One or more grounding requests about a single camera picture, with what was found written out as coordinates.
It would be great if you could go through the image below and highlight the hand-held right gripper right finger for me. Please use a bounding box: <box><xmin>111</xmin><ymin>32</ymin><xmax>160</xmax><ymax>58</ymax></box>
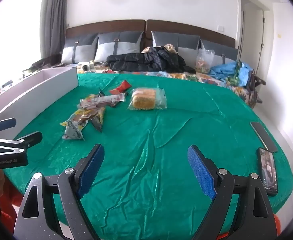
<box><xmin>188</xmin><ymin>144</ymin><xmax>278</xmax><ymax>240</ymax></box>

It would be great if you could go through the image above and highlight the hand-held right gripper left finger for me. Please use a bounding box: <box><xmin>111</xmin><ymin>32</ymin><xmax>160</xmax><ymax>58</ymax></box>
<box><xmin>13</xmin><ymin>144</ymin><xmax>105</xmax><ymax>240</ymax></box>

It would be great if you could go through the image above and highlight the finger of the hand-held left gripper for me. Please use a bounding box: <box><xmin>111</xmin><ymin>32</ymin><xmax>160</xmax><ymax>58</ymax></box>
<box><xmin>0</xmin><ymin>117</ymin><xmax>17</xmax><ymax>137</ymax></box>
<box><xmin>0</xmin><ymin>131</ymin><xmax>43</xmax><ymax>153</ymax></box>

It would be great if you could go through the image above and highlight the silver snack packet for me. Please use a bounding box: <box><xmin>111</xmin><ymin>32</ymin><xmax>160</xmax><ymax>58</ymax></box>
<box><xmin>62</xmin><ymin>121</ymin><xmax>85</xmax><ymax>140</ymax></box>

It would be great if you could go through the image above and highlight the dark snack packet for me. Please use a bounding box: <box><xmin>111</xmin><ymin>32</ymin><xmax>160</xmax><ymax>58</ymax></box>
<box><xmin>90</xmin><ymin>116</ymin><xmax>104</xmax><ymax>133</ymax></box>

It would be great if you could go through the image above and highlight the white cardboard box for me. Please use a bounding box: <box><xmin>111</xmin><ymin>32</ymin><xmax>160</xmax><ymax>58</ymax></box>
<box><xmin>0</xmin><ymin>67</ymin><xmax>79</xmax><ymax>123</ymax></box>

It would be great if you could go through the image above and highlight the dark chocolate bar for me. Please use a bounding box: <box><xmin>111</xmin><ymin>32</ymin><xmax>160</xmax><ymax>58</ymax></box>
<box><xmin>80</xmin><ymin>93</ymin><xmax>125</xmax><ymax>108</ymax></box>

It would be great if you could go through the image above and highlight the bagged bread loaf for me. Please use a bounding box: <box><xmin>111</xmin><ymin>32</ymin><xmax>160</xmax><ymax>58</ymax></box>
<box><xmin>127</xmin><ymin>87</ymin><xmax>167</xmax><ymax>110</ymax></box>

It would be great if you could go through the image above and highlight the red snack packet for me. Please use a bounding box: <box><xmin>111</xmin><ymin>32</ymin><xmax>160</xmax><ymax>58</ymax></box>
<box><xmin>110</xmin><ymin>80</ymin><xmax>132</xmax><ymax>95</ymax></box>

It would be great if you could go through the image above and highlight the green satin blanket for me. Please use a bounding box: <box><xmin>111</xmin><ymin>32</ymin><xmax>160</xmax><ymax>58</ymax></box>
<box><xmin>4</xmin><ymin>72</ymin><xmax>293</xmax><ymax>240</ymax></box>

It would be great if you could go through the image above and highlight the smartphone with lit screen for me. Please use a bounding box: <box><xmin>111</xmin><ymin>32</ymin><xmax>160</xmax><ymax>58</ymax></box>
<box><xmin>256</xmin><ymin>147</ymin><xmax>279</xmax><ymax>197</ymax></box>

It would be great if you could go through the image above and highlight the black smartphone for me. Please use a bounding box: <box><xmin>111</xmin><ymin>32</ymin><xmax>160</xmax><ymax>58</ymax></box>
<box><xmin>250</xmin><ymin>122</ymin><xmax>279</xmax><ymax>153</ymax></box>

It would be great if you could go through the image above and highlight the dark cloth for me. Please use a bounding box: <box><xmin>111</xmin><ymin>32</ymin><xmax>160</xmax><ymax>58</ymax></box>
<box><xmin>21</xmin><ymin>56</ymin><xmax>64</xmax><ymax>78</ymax></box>

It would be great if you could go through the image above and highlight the green patterned cloth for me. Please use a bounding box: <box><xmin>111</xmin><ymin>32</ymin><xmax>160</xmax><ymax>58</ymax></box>
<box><xmin>225</xmin><ymin>61</ymin><xmax>244</xmax><ymax>88</ymax></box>

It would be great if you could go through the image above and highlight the dark bag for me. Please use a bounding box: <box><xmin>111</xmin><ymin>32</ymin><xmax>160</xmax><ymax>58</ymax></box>
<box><xmin>246</xmin><ymin>70</ymin><xmax>267</xmax><ymax>104</ymax></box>

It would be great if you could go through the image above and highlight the grey and white pillow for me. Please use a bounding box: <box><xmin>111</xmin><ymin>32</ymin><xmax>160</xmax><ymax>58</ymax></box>
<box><xmin>200</xmin><ymin>39</ymin><xmax>239</xmax><ymax>67</ymax></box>
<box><xmin>151</xmin><ymin>31</ymin><xmax>201</xmax><ymax>55</ymax></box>
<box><xmin>61</xmin><ymin>34</ymin><xmax>99</xmax><ymax>64</ymax></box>
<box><xmin>94</xmin><ymin>31</ymin><xmax>145</xmax><ymax>63</ymax></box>

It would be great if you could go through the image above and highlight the blue cloth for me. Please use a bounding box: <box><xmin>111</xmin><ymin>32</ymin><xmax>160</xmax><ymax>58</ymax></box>
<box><xmin>209</xmin><ymin>62</ymin><xmax>253</xmax><ymax>82</ymax></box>

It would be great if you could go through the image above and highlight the clear plastic bag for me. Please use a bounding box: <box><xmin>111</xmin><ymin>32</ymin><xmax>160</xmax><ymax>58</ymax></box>
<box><xmin>195</xmin><ymin>49</ymin><xmax>215</xmax><ymax>74</ymax></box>

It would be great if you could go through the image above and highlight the grey curtain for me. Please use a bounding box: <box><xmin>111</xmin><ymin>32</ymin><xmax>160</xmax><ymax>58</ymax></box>
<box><xmin>40</xmin><ymin>0</ymin><xmax>69</xmax><ymax>60</ymax></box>

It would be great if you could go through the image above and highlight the black puffer jacket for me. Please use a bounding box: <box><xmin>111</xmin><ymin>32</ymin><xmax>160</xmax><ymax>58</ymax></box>
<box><xmin>106</xmin><ymin>46</ymin><xmax>197</xmax><ymax>74</ymax></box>

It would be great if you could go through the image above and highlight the tan cloth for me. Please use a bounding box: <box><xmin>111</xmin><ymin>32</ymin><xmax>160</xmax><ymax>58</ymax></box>
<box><xmin>141</xmin><ymin>44</ymin><xmax>178</xmax><ymax>54</ymax></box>

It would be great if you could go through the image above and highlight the brown wooden headboard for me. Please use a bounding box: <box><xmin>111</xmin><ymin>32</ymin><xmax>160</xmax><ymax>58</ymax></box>
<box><xmin>65</xmin><ymin>19</ymin><xmax>237</xmax><ymax>49</ymax></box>

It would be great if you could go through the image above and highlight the white door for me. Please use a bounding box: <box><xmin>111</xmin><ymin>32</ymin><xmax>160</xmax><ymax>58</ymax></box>
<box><xmin>239</xmin><ymin>0</ymin><xmax>273</xmax><ymax>70</ymax></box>

